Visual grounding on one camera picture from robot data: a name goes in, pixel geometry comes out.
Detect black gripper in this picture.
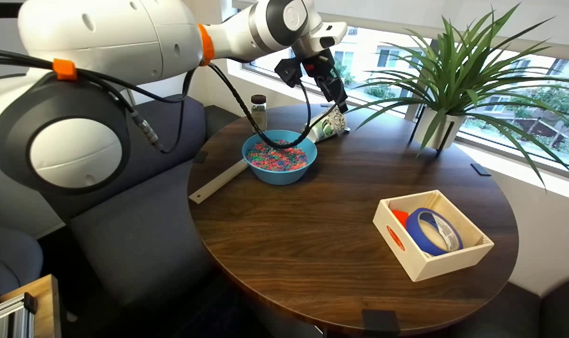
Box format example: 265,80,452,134
297,48,353,117

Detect white patterned paper cup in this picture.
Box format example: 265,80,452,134
306,112,353,146

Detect white wooden box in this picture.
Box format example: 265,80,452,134
370,189,496,284

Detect spice jar with brown lid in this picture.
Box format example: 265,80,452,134
250,93,270,134

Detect colourful candy pieces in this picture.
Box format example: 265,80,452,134
244,142,310,176

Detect white plant pot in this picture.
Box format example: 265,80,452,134
409,104,469,153

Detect blue bowl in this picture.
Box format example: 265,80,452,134
240,129,319,189

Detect small orange object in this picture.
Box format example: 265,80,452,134
389,207,411,230

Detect green leafy plant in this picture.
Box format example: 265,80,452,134
344,3,569,191

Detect round dark wooden table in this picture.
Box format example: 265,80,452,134
184,102,520,338

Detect long wooden ruler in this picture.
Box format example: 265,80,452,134
188,159,252,207

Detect blue tape roll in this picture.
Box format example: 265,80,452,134
404,207,466,258

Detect black table edge clip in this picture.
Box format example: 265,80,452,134
360,307,402,335

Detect dark grey sofa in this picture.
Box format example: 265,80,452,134
41,93,252,316

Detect blue-grey shell chair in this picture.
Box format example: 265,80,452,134
0,222,45,298

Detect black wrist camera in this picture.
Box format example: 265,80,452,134
272,57,304,89

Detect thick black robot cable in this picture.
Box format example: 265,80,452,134
205,61,344,153

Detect black cable with metal connector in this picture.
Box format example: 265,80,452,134
0,46,197,159

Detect aluminium frame with wood plank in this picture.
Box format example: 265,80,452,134
0,273,64,338

